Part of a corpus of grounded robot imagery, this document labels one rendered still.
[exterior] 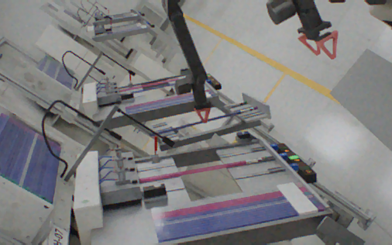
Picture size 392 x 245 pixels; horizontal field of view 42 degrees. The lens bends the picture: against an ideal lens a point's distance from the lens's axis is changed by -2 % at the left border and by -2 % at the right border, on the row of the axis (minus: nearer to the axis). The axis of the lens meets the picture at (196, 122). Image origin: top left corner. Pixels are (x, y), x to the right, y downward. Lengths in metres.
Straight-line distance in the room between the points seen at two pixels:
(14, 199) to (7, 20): 8.09
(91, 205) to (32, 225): 0.19
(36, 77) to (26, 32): 6.61
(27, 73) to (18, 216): 1.46
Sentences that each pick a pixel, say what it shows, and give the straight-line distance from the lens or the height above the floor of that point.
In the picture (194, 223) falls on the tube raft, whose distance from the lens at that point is 1.56.
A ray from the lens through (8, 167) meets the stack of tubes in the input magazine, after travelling 1.63.
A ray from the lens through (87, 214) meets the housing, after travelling 1.62.
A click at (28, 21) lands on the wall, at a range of 9.47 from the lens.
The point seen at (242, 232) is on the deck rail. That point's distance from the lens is 1.51.
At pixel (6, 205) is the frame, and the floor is 1.50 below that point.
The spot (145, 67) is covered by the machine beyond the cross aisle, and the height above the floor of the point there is 0.48.
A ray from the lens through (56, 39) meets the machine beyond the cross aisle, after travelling 6.33.
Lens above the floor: 1.66
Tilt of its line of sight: 19 degrees down
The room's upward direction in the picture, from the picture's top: 57 degrees counter-clockwise
